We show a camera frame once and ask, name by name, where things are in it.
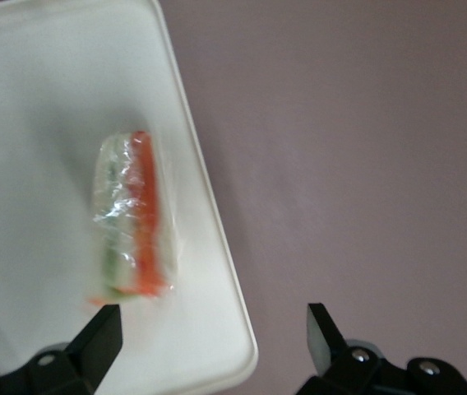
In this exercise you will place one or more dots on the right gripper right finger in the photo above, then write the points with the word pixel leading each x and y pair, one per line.
pixel 340 366

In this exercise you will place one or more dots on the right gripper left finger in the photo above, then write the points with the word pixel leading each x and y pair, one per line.
pixel 93 349

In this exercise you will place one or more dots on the triangle sandwich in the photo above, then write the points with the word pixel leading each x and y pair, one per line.
pixel 135 214

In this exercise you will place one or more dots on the cream plastic tray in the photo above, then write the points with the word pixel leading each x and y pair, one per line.
pixel 32 123

